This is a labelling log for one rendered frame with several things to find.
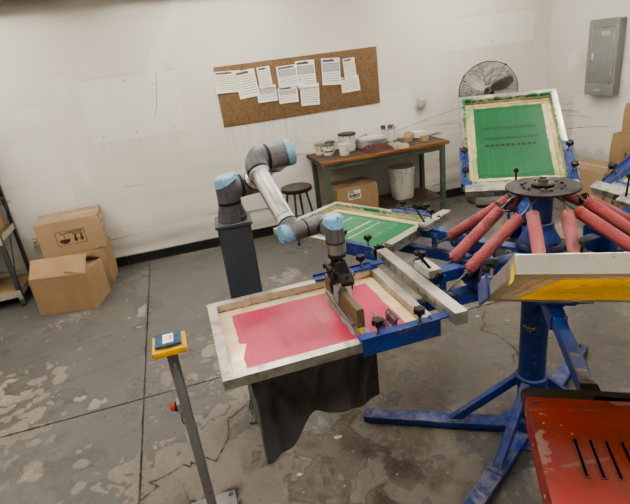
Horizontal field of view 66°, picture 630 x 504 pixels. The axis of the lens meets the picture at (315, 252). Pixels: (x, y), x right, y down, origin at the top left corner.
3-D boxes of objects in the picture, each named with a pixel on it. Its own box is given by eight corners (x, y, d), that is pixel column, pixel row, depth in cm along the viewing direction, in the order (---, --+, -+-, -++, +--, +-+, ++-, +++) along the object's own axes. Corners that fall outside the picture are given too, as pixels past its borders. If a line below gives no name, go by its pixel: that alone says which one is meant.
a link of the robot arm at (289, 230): (235, 143, 200) (287, 234, 179) (259, 138, 205) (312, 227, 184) (232, 162, 209) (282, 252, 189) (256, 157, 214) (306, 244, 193)
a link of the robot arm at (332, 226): (335, 210, 189) (347, 215, 182) (337, 236, 193) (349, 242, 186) (317, 215, 185) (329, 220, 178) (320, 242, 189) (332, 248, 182)
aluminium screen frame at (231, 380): (224, 391, 158) (222, 381, 157) (208, 312, 211) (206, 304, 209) (440, 330, 176) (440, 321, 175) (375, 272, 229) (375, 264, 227)
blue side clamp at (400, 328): (364, 357, 169) (362, 340, 166) (358, 349, 173) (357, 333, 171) (441, 335, 176) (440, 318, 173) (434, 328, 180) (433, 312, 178)
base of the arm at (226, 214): (217, 217, 255) (214, 199, 251) (246, 212, 257) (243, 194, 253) (218, 226, 241) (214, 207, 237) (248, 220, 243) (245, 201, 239)
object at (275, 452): (272, 464, 183) (253, 371, 167) (270, 458, 186) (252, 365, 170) (384, 428, 193) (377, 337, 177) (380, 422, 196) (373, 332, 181)
